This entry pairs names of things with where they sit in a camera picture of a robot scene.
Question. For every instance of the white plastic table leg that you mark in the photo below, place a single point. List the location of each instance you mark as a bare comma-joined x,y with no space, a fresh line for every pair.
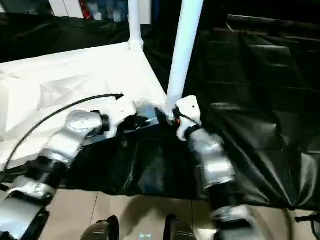
135,25
184,50

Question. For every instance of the white plastic table top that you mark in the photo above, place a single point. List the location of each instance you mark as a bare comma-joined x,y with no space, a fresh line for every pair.
60,85

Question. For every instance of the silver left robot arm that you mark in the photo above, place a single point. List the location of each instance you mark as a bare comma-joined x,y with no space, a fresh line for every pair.
60,150

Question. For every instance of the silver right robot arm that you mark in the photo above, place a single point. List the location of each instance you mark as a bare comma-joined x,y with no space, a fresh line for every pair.
215,160

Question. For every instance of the black work mat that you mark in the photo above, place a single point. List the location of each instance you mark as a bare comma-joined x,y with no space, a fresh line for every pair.
260,100

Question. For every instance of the black left robot foot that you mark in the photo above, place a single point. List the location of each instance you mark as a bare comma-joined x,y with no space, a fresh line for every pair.
100,230

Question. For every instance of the white cabinet with glass doors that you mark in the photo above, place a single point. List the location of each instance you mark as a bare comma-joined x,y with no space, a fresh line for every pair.
65,6

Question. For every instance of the black furniture with yellow label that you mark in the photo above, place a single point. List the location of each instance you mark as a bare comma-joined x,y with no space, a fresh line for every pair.
265,12

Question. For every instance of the black metal stand leg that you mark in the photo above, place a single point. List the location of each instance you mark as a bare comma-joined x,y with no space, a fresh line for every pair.
309,220

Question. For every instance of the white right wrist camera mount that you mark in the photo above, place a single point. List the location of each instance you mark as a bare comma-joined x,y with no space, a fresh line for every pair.
187,112

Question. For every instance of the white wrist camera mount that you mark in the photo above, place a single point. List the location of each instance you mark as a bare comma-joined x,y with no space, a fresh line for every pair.
121,111
187,112

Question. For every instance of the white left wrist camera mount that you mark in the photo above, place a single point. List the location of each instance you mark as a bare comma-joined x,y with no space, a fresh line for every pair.
121,111

